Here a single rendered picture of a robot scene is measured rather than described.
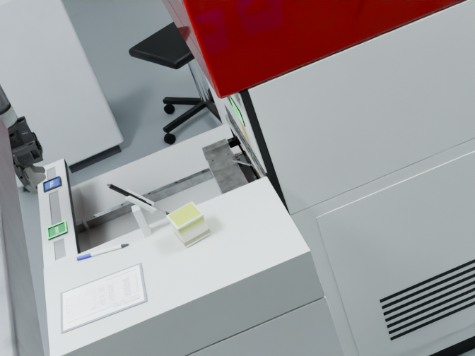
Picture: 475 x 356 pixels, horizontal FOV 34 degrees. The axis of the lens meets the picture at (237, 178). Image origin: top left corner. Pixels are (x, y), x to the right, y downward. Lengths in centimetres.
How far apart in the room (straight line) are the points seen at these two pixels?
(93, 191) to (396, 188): 98
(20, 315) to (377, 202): 193
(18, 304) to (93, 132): 405
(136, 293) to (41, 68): 250
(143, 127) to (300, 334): 290
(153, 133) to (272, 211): 267
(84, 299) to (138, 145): 265
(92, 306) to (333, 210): 72
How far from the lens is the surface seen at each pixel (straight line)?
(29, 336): 33
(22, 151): 205
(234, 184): 223
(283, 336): 192
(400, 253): 236
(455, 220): 239
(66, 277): 203
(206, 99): 443
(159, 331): 181
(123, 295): 187
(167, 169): 254
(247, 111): 196
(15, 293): 34
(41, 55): 419
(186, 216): 191
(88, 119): 435
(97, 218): 241
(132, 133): 464
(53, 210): 232
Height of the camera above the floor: 210
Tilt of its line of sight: 33 degrees down
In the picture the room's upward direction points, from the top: 20 degrees counter-clockwise
